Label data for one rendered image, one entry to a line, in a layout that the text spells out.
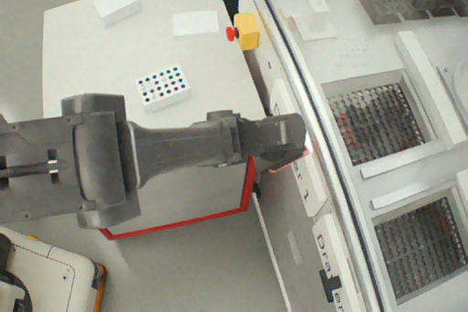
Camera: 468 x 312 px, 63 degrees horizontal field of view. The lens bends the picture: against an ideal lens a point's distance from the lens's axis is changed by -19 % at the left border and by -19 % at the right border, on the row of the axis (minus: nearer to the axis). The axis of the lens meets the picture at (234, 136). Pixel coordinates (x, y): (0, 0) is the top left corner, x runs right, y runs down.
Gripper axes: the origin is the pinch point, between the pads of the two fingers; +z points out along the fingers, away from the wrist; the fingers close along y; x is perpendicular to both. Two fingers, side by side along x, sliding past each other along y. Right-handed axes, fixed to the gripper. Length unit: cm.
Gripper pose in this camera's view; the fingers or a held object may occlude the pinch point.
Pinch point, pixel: (299, 154)
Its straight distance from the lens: 92.4
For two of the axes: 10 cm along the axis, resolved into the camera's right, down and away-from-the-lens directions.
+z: 6.2, 2.0, 7.6
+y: 7.5, -4.3, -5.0
